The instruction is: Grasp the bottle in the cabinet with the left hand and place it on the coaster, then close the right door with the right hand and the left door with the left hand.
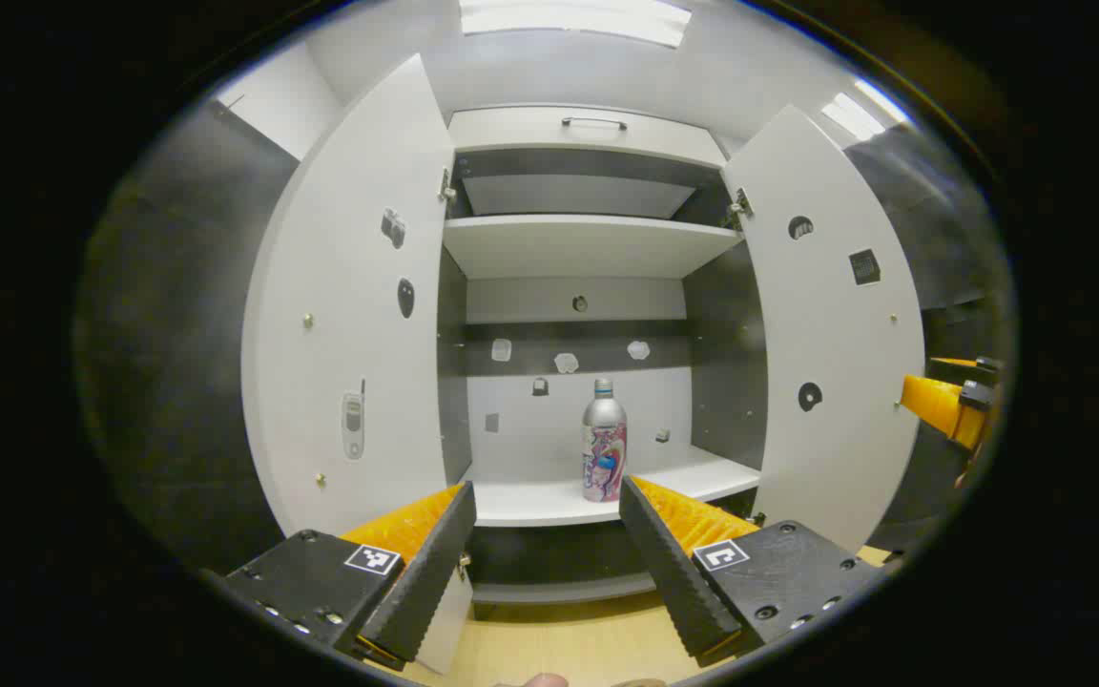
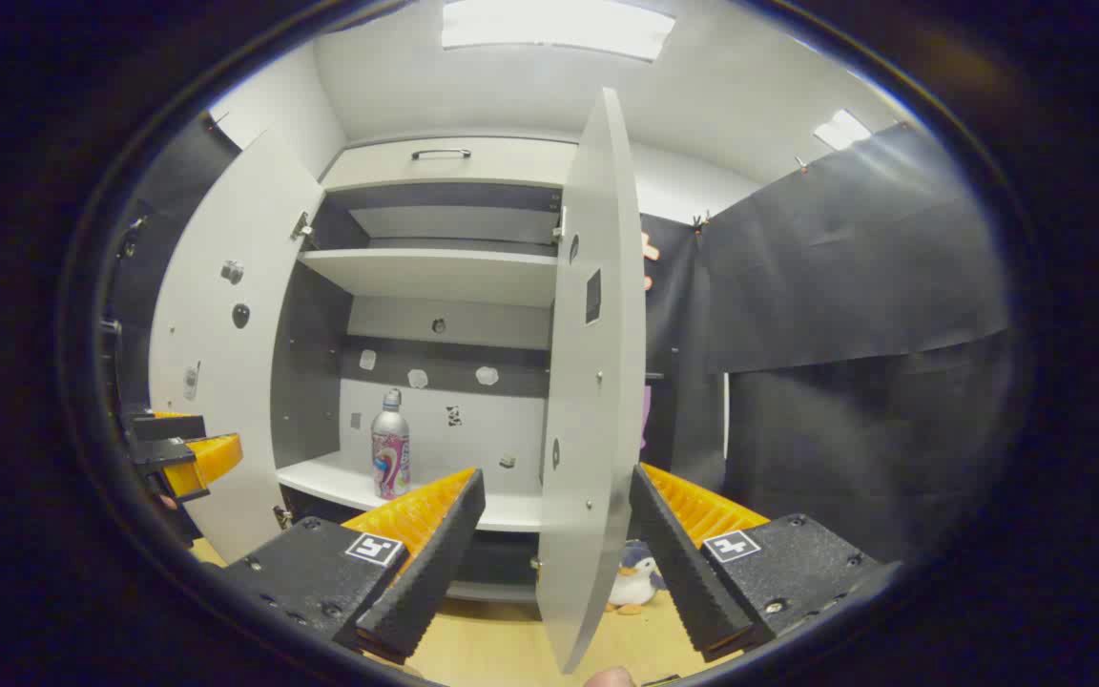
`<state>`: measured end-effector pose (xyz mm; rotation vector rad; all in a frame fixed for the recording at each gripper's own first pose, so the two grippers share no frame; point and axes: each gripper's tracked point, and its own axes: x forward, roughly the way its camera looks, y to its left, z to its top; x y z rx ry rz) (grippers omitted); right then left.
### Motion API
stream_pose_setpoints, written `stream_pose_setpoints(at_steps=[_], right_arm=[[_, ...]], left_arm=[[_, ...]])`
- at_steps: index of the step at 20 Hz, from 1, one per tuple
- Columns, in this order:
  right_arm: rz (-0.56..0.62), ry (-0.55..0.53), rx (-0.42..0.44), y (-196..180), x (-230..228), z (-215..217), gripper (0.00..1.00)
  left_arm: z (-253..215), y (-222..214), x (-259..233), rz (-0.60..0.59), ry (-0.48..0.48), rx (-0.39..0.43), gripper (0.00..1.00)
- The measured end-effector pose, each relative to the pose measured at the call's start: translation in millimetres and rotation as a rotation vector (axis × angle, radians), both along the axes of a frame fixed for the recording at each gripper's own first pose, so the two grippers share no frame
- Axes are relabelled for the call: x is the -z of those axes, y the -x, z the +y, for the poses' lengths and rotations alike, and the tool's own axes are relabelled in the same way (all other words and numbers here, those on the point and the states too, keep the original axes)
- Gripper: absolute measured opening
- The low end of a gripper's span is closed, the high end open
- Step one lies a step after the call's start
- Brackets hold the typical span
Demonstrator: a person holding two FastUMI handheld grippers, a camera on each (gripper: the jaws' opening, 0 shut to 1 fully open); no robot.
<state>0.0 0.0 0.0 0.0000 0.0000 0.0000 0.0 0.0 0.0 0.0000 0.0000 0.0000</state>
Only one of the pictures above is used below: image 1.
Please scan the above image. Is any black backdrop cloth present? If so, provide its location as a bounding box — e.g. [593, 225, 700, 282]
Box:
[77, 100, 301, 573]
[843, 124, 1015, 554]

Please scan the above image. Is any white cabinet door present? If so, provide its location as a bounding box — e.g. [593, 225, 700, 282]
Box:
[721, 103, 927, 554]
[240, 52, 474, 676]

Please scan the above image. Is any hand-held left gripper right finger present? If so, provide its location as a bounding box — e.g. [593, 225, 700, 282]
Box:
[618, 474, 884, 669]

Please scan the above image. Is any white and grey cabinet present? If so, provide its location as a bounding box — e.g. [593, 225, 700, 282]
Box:
[435, 103, 770, 607]

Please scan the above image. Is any white cabinet shelf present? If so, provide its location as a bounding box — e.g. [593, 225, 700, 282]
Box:
[442, 214, 744, 280]

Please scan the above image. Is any ceiling light panel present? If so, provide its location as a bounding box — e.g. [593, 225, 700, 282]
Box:
[821, 76, 913, 142]
[459, 0, 694, 49]

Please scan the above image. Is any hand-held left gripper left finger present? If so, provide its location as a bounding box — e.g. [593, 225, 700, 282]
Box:
[225, 480, 477, 674]

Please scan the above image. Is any silver bottle with printed label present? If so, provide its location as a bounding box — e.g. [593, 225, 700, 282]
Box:
[581, 378, 629, 504]

